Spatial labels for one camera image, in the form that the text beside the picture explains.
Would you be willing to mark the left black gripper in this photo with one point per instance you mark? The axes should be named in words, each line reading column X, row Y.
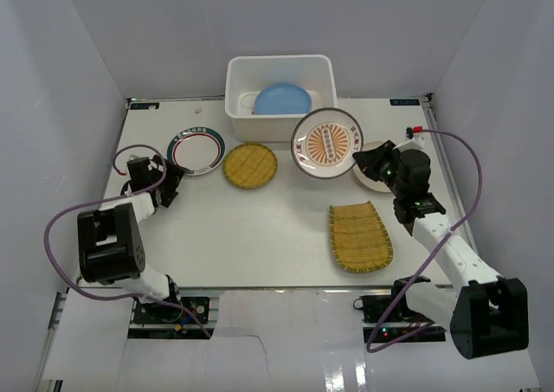
column 169, row 180

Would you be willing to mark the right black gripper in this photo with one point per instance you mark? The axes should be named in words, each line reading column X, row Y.
column 369, row 161

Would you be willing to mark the green rimmed white plate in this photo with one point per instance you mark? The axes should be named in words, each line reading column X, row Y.
column 198, row 149

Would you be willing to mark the orange sunburst patterned plate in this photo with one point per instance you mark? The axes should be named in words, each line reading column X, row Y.
column 324, row 141

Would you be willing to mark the rectangular bamboo woven tray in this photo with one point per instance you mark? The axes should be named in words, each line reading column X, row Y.
column 360, row 243

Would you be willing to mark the blue plastic plate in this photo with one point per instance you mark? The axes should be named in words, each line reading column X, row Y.
column 282, row 99

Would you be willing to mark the pink plastic plate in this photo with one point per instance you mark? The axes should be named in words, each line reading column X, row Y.
column 315, row 100

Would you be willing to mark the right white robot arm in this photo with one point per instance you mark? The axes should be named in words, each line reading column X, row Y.
column 485, row 313

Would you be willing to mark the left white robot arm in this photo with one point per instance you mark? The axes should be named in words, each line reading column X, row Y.
column 111, row 250

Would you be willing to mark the white plastic bin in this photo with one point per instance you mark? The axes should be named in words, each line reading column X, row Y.
column 248, row 75

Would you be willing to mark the cream round plate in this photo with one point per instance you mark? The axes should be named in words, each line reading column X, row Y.
column 376, row 186

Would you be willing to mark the right blue table label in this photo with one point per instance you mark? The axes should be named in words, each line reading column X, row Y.
column 405, row 102

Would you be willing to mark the blue table label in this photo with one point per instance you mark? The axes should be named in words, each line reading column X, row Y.
column 405, row 102
column 135, row 106

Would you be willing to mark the round bamboo woven plate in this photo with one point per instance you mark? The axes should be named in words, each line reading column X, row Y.
column 250, row 166

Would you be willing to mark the left blue table label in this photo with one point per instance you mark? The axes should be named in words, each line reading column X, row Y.
column 135, row 106

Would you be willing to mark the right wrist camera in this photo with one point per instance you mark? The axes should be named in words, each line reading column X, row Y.
column 415, row 138

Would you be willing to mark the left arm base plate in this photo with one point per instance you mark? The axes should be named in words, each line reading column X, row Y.
column 153, row 321

